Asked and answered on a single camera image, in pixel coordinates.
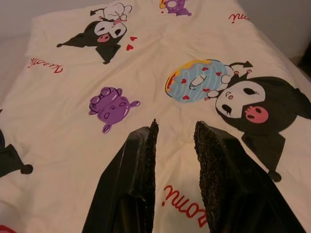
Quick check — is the cream cartoon print blanket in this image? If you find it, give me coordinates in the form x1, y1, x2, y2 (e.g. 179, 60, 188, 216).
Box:
0, 0, 311, 233

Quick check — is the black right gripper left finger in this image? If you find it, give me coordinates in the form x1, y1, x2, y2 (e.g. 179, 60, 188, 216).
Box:
82, 118, 160, 233

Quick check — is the bed with beige sheet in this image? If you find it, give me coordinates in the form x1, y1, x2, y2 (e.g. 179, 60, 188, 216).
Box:
0, 36, 32, 102

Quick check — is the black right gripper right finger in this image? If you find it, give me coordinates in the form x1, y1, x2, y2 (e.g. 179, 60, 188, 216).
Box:
193, 120, 307, 233

